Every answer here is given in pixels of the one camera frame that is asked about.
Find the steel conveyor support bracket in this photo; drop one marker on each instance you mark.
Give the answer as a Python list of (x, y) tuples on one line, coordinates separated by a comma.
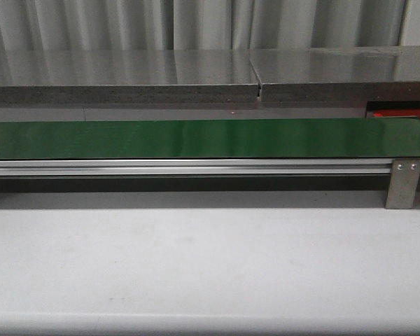
[(402, 188)]

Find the green conveyor belt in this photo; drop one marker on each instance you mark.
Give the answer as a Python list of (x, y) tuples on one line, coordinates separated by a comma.
[(258, 138)]

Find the aluminium conveyor side rail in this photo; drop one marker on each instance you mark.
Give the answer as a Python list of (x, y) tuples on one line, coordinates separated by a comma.
[(192, 167)]

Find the grey counter right slab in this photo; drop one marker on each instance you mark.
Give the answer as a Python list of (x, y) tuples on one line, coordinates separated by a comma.
[(357, 74)]

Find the grey curtain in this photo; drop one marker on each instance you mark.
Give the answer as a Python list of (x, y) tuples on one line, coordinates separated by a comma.
[(207, 25)]

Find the red plastic tray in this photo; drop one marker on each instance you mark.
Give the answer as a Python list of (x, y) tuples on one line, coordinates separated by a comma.
[(398, 113)]

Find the grey counter slab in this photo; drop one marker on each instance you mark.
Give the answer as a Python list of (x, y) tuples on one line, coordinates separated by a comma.
[(104, 77), (357, 74)]

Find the grey counter left slab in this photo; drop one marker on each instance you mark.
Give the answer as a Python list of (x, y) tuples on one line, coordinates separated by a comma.
[(104, 77)]

